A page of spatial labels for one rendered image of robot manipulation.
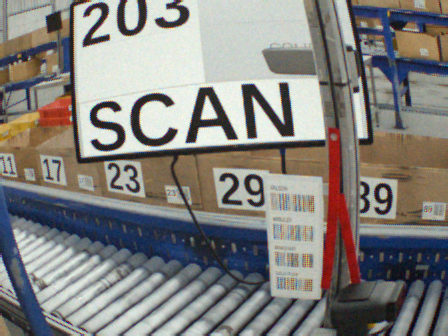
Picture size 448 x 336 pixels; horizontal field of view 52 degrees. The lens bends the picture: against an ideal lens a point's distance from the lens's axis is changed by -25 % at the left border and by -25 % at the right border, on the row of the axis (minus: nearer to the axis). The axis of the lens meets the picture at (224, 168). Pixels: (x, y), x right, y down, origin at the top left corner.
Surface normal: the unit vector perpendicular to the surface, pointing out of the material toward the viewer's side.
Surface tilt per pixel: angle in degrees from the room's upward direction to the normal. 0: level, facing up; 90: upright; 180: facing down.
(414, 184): 91
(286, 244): 90
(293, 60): 90
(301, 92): 86
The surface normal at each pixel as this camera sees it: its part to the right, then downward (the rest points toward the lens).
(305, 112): -0.17, 0.26
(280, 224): -0.48, 0.33
